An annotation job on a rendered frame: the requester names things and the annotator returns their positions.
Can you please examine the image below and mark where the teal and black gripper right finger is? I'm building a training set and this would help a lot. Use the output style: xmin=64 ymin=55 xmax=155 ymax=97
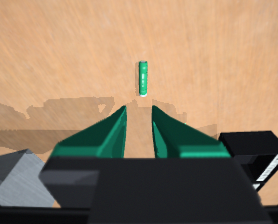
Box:
xmin=151 ymin=105 xmax=231 ymax=158

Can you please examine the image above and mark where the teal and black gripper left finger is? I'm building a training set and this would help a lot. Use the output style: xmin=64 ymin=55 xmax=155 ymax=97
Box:
xmin=49 ymin=106 xmax=127 ymax=158

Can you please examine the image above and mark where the green battery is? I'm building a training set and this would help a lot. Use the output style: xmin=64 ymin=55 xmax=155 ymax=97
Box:
xmin=139 ymin=61 xmax=148 ymax=97

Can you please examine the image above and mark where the black rack of three labelled bins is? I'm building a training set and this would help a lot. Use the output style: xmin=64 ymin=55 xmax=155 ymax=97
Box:
xmin=218 ymin=130 xmax=278 ymax=192

